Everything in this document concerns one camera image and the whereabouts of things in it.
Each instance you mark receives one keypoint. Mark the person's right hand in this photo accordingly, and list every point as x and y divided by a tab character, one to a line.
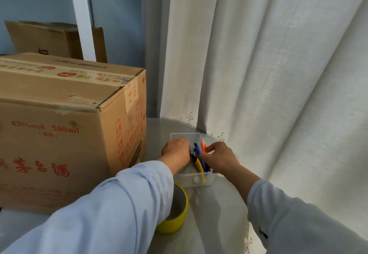
221	159

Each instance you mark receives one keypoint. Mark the person's left hand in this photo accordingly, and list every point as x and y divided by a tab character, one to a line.
176	153

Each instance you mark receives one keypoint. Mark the yellow tape roll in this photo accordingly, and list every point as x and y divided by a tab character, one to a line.
178	222

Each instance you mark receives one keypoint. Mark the brown cardboard box red print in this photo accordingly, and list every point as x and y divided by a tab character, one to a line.
57	130

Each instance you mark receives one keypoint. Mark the person's left forearm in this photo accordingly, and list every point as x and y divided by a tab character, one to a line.
92	219

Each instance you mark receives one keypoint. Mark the person's right forearm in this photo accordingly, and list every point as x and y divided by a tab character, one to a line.
302	228

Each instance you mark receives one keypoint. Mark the upright small cardboard box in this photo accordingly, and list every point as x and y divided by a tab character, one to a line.
37	37

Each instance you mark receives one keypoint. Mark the orange thread snips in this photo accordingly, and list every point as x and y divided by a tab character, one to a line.
203	146

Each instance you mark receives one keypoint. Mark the clear plastic container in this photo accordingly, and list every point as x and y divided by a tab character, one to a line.
187	180

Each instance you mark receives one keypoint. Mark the white curtain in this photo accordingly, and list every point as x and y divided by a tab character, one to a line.
287	61

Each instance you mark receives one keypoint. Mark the white metal shelf unit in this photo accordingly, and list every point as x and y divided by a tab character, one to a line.
83	18

